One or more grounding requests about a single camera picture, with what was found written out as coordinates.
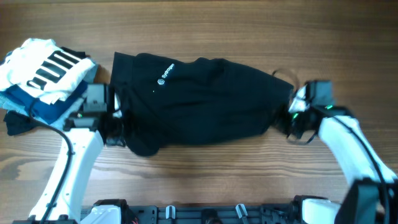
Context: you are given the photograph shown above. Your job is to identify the black polo shirt with logo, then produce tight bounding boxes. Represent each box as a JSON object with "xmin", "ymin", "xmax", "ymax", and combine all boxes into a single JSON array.
[{"xmin": 111, "ymin": 52, "xmax": 293, "ymax": 157}]

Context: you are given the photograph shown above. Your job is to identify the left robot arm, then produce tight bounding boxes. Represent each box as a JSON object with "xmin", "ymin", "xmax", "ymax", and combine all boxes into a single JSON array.
[{"xmin": 24, "ymin": 84, "xmax": 123, "ymax": 223}]

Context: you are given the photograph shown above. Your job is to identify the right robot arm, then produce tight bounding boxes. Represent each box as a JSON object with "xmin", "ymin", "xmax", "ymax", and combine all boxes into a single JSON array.
[{"xmin": 274, "ymin": 80, "xmax": 397, "ymax": 223}]

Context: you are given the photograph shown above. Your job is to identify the light blue folded shirt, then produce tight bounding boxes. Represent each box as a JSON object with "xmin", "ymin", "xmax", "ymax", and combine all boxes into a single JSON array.
[{"xmin": 1, "ymin": 64, "xmax": 98, "ymax": 129}]

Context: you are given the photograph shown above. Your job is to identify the white shirt with black stripes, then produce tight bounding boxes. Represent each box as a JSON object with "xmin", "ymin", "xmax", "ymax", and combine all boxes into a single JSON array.
[{"xmin": 1, "ymin": 39, "xmax": 96, "ymax": 105}]

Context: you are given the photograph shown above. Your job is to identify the black folded shirt in stack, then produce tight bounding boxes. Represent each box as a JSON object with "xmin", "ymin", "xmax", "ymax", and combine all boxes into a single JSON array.
[{"xmin": 2, "ymin": 46, "xmax": 88, "ymax": 137}]

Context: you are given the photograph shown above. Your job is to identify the dark blue folded shirt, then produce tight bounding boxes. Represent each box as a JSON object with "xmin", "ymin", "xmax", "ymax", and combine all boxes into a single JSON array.
[{"xmin": 1, "ymin": 81, "xmax": 88, "ymax": 124}]

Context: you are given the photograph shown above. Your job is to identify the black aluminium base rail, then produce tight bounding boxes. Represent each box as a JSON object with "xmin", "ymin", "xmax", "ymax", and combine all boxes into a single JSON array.
[{"xmin": 80, "ymin": 203, "xmax": 296, "ymax": 224}]

